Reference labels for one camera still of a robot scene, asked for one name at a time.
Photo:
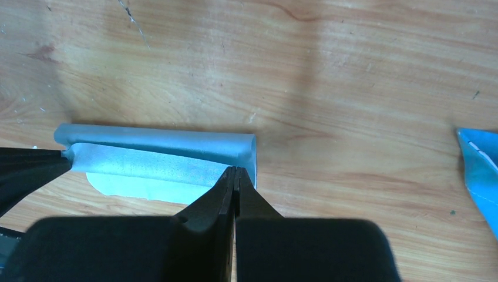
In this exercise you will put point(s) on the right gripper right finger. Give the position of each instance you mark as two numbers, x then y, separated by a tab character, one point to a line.
271	247

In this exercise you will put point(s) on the light blue cleaning cloth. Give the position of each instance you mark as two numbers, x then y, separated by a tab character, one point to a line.
167	165

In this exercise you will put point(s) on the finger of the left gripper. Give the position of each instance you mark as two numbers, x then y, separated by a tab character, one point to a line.
23	171

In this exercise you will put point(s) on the blue patterned cloth bag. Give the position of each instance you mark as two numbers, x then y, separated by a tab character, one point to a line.
479	151

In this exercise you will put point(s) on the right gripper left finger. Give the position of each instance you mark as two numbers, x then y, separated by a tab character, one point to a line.
193	245

